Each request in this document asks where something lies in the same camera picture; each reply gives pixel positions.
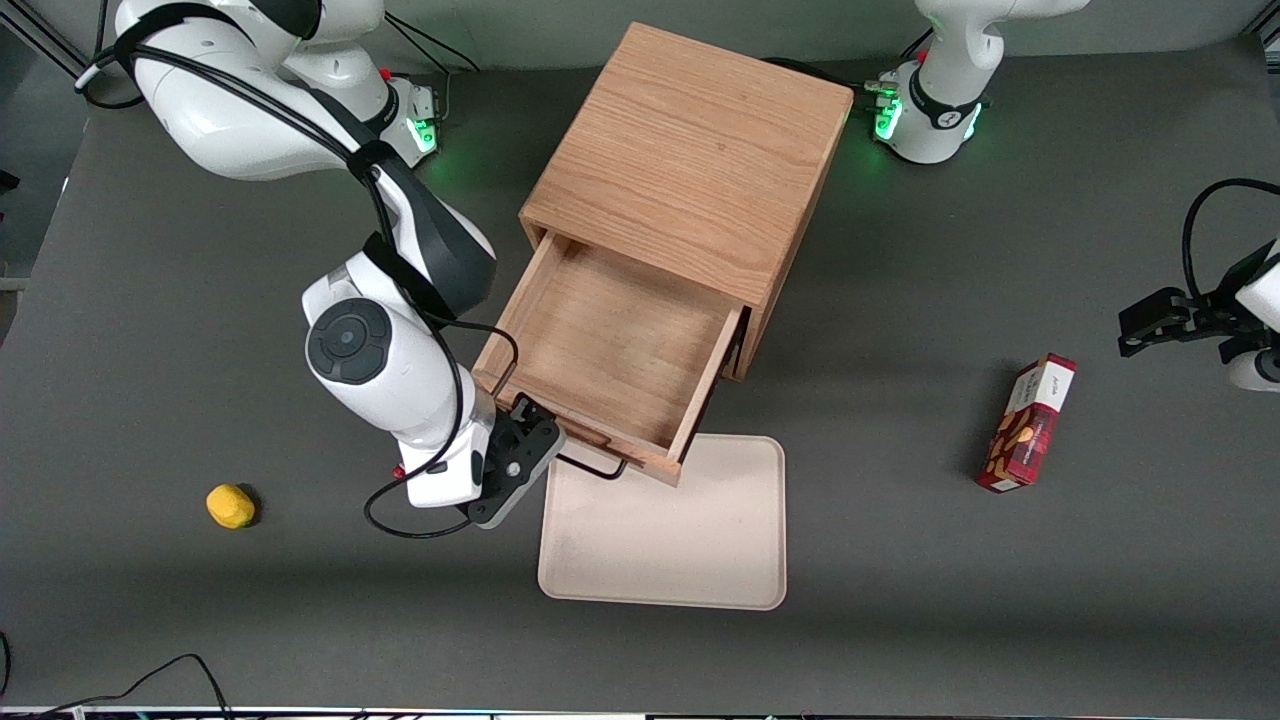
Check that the red cookie box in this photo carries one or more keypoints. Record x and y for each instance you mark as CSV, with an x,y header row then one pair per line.
x,y
1030,425

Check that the beige plastic tray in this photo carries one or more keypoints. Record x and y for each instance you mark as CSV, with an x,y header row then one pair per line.
x,y
680,540

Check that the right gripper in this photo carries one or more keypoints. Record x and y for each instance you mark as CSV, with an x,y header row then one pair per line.
x,y
503,428

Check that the yellow lemon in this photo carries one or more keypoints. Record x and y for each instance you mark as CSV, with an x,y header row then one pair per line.
x,y
230,506

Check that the wooden drawer with tall front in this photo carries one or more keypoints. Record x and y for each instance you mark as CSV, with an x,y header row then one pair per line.
x,y
610,340

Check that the wooden drawer cabinet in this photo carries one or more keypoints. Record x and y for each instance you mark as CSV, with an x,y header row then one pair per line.
x,y
690,150

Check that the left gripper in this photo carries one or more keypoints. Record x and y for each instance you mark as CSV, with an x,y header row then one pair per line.
x,y
1203,318

